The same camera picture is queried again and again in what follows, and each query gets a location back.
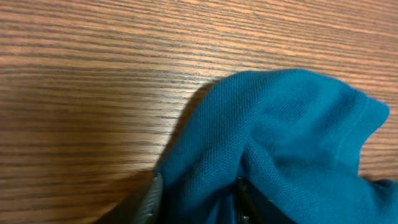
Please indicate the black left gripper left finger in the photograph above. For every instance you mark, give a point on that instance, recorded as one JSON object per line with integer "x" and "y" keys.
{"x": 139, "y": 208}

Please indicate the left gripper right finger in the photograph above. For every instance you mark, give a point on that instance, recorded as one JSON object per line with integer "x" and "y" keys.
{"x": 259, "y": 200}

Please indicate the blue polo shirt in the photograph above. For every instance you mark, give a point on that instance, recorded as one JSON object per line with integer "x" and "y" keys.
{"x": 291, "y": 125}

